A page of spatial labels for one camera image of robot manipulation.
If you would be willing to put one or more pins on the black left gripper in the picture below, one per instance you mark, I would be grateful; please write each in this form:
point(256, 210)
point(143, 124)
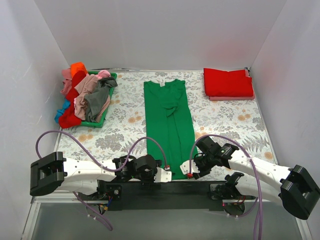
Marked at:
point(158, 164)

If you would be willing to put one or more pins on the green t shirt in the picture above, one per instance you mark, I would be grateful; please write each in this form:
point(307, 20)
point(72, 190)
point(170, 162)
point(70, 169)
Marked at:
point(169, 122)

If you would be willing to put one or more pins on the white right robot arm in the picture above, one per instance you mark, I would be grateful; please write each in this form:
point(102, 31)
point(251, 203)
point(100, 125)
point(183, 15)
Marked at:
point(293, 187)

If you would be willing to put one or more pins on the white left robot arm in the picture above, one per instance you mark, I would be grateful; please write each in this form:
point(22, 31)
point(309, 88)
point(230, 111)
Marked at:
point(56, 172)

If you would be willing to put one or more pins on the floral patterned table mat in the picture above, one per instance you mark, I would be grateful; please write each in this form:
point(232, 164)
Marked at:
point(124, 127)

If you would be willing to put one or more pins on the green laundry basket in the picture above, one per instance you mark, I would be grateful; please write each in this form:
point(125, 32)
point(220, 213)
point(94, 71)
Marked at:
point(100, 124)

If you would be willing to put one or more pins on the folded red t shirt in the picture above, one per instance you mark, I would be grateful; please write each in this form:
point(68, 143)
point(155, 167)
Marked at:
point(227, 82)

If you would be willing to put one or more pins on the grey t shirt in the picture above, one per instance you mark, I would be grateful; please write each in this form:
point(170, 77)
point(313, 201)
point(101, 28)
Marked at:
point(99, 99)

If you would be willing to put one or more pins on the crumpled red t shirt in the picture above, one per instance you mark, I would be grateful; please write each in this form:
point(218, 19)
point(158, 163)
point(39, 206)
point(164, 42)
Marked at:
point(69, 119)

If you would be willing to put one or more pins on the blue t shirt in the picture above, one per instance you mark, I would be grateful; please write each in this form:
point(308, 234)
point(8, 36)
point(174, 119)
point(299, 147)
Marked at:
point(61, 111)

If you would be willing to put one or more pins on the orange t shirt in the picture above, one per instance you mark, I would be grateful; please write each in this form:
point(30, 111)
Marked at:
point(77, 67)

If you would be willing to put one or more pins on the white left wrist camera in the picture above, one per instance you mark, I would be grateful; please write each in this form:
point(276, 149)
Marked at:
point(162, 176)

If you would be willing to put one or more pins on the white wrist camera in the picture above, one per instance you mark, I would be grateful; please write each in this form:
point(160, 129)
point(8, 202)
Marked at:
point(187, 168)
point(162, 176)

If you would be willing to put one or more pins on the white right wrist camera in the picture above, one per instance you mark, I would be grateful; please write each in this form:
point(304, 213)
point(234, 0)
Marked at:
point(187, 168)

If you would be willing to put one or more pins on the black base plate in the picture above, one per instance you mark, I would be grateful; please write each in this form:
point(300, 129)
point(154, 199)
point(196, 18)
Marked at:
point(176, 195)

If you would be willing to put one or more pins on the aluminium frame rail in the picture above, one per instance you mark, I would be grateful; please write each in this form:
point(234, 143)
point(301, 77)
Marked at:
point(59, 216)

